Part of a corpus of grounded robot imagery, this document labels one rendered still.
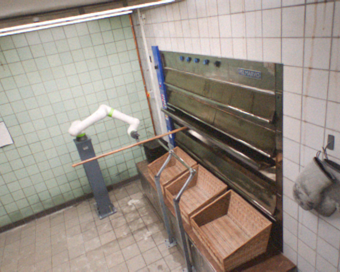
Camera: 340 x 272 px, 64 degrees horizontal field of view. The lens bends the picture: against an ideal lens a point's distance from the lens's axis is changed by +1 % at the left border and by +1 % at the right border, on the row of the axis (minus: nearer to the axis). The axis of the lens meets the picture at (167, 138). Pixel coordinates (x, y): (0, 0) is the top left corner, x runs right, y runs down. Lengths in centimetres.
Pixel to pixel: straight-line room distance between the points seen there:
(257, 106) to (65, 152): 304
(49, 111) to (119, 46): 132
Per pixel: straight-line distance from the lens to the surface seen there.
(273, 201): 232
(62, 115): 413
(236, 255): 237
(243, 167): 245
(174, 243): 349
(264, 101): 198
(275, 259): 252
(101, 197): 404
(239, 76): 213
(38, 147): 427
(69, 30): 402
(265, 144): 208
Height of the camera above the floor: 248
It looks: 24 degrees down
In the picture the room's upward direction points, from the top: 11 degrees counter-clockwise
